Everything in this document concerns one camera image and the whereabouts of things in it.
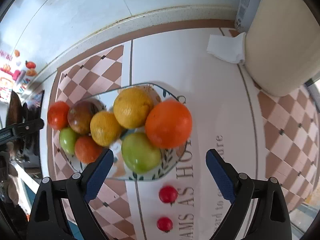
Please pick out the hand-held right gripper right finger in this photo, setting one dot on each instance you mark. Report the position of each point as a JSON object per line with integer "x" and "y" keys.
{"x": 221, "y": 177}

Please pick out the green apple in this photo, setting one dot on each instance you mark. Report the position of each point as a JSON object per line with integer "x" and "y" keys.
{"x": 140, "y": 152}
{"x": 67, "y": 140}

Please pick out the colourful wall stickers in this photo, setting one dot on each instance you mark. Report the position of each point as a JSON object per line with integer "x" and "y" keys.
{"x": 17, "y": 75}

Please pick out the floral ceramic plate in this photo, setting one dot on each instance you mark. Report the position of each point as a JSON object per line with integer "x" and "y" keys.
{"x": 170, "y": 162}

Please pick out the checkered table mat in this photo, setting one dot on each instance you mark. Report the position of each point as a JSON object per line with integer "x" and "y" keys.
{"x": 187, "y": 67}

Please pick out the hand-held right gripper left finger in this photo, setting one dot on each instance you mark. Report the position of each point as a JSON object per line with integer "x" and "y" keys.
{"x": 98, "y": 177}

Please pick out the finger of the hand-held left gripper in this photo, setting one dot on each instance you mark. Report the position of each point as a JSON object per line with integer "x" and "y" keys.
{"x": 25, "y": 128}

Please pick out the black gas stove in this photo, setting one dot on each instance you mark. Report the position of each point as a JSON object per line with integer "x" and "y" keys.
{"x": 33, "y": 110}

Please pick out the reddish brown round fruit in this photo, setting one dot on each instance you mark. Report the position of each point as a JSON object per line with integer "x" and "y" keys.
{"x": 58, "y": 115}

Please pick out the red cherry tomato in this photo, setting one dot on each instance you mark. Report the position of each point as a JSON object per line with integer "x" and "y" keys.
{"x": 168, "y": 194}
{"x": 164, "y": 223}

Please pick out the dark frying pan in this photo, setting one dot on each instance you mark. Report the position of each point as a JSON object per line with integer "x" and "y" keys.
{"x": 15, "y": 107}

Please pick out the grey printed carton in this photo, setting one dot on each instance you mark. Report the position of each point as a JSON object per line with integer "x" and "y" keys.
{"x": 250, "y": 2}

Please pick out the orange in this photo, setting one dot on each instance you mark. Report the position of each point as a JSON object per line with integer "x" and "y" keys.
{"x": 87, "y": 149}
{"x": 168, "y": 123}

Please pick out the dark brown round fruit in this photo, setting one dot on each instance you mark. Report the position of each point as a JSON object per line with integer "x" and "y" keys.
{"x": 80, "y": 117}

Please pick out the cream utensil holder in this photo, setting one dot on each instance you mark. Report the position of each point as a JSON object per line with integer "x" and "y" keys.
{"x": 282, "y": 42}

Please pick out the white tissue paper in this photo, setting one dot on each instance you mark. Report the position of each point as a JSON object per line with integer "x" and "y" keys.
{"x": 222, "y": 46}

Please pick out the yellow citrus fruit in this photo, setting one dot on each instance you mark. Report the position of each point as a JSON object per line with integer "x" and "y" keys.
{"x": 133, "y": 107}
{"x": 105, "y": 128}

